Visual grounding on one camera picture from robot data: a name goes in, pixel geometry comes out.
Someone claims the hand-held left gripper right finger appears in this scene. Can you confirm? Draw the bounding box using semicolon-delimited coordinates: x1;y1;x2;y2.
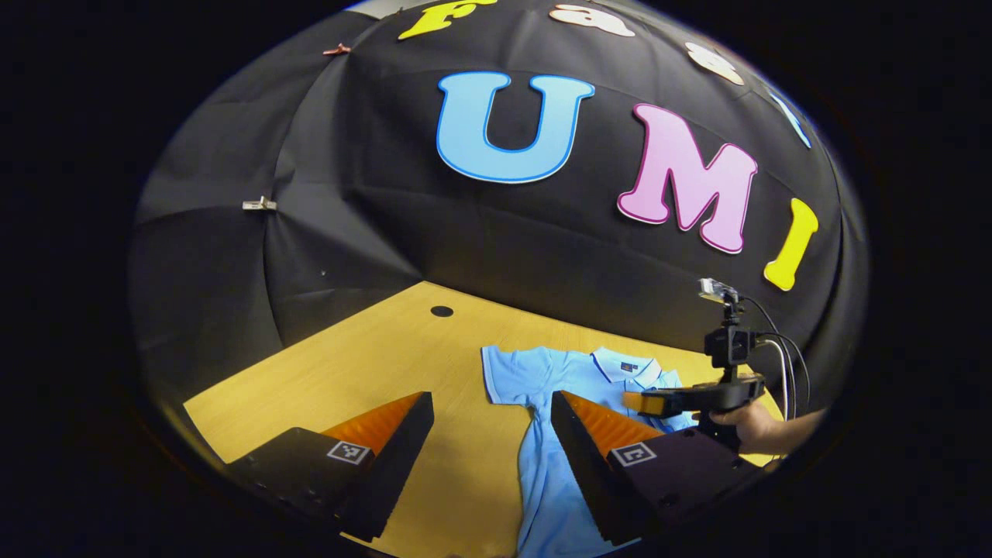
550;391;764;546

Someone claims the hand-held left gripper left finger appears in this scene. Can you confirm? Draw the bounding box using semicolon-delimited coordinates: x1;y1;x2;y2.
225;391;436;543

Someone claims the black backdrop cloth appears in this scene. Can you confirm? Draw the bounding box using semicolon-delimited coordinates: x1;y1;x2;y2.
128;0;870;435

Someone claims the black cable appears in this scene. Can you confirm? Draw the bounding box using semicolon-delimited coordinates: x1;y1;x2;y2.
740;294;813;421

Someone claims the light blue T-shirt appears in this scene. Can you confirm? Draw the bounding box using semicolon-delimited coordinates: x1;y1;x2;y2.
480;345;700;558

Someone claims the white cable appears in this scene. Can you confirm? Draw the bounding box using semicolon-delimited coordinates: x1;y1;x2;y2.
755;336;793;422

